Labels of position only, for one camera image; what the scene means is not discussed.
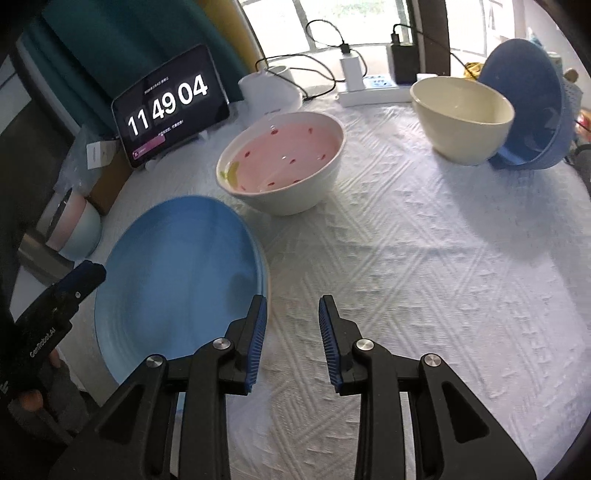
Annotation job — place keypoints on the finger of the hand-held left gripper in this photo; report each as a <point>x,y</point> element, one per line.
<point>83,279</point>

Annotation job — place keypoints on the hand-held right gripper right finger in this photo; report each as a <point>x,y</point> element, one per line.
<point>328,341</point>

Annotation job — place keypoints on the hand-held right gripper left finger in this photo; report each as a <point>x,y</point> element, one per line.
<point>256,341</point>

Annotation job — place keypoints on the large blue plate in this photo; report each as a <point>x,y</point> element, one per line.
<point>264,272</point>

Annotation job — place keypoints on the deep blue plate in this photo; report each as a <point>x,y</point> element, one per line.
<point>180,281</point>

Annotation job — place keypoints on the white bowl with pink inside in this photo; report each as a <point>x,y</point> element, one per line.
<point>286,152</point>

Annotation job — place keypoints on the cream bowl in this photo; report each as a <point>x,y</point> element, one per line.
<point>461,115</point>

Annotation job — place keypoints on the blue bowl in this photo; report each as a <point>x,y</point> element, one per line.
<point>531,92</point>

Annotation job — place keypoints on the person's left hand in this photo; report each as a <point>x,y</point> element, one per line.
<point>55,397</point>

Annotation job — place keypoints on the steel thermos bottle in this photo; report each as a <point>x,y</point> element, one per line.
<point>41,261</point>

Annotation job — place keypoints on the pastel steel-lined bowl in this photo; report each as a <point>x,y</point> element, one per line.
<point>76,226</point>

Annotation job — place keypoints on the brown cardboard box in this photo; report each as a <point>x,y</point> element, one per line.
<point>111,189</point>

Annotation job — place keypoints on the white textured tablecloth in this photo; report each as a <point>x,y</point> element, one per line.
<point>415,277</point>

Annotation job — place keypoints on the clear plastic bag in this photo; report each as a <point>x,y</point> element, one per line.
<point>74,157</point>

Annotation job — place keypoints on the small white card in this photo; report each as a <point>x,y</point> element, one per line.
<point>99,154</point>

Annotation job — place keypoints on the black tablet with clock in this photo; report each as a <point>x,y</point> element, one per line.
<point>171,104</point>

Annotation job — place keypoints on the teal curtain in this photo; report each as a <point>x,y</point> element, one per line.
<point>138,41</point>

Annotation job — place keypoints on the white desk lamp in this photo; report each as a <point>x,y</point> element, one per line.
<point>272,90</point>

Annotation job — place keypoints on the white power strip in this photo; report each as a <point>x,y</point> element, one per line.
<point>383,92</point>

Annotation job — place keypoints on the white charger plug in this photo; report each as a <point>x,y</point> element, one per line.
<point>352,71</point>

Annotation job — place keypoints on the black power adapter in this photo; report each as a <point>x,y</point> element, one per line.
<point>402,62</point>

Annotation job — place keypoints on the yellow curtain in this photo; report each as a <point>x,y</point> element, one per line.
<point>231,27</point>

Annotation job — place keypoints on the small yellow object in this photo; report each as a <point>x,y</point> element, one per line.
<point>473,69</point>

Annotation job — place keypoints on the white perforated basket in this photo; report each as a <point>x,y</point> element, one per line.
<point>572,99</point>

